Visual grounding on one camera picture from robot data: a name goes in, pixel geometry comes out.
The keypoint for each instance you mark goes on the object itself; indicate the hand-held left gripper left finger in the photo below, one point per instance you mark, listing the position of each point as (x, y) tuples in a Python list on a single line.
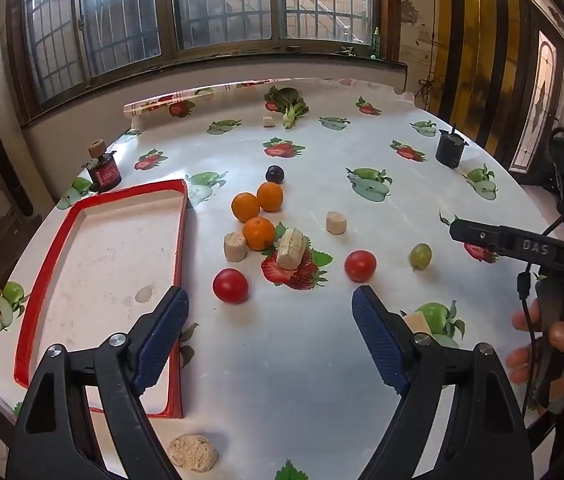
[(162, 340)]

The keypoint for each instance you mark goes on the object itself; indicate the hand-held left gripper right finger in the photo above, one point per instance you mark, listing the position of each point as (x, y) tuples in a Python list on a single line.
[(377, 340)]

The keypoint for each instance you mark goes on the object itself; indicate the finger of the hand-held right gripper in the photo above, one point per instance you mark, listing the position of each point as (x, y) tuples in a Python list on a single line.
[(477, 234)]

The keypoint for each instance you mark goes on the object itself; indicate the beige block piece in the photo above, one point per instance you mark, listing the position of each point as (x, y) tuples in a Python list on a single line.
[(419, 321)]

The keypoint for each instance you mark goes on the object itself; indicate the green grape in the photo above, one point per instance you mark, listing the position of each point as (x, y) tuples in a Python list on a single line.
[(420, 255)]

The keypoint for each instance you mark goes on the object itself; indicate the red tomato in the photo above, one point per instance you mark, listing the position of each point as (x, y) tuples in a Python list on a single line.
[(230, 286), (360, 265)]

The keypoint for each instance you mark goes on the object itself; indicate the red rimmed white tray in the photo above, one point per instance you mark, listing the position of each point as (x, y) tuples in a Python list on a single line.
[(112, 260)]

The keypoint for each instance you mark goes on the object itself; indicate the round beige crumbly piece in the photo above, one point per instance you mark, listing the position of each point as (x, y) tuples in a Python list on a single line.
[(193, 452)]

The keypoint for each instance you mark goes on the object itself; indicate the small beige cylinder piece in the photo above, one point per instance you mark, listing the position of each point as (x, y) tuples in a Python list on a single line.
[(234, 247), (337, 222)]

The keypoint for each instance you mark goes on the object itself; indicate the peeled banana piece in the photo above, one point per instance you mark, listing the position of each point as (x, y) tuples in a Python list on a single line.
[(291, 250)]

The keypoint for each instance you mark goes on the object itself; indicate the orange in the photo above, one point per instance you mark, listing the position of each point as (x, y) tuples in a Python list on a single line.
[(271, 196), (259, 233), (244, 206)]

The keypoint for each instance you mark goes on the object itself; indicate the dark purple plum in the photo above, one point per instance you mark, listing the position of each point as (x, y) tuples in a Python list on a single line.
[(275, 174)]

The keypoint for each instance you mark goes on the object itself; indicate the black cup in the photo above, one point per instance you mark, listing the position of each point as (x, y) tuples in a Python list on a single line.
[(449, 152)]

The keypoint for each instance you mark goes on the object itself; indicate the fruit printed tablecloth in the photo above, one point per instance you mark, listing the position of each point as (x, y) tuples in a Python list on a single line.
[(262, 385)]

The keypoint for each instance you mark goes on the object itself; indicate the red black motor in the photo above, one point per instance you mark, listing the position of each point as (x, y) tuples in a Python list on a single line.
[(104, 174)]

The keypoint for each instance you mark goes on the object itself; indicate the green bottle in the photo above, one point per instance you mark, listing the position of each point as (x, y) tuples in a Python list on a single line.
[(376, 42)]

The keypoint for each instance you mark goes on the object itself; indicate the leafy green vegetable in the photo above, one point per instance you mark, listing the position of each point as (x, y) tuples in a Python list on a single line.
[(288, 102)]

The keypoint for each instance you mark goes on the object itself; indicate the small beige cube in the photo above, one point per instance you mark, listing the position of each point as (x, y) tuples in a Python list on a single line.
[(268, 120)]

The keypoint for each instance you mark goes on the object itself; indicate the barred window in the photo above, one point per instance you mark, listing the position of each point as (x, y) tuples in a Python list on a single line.
[(167, 10)]

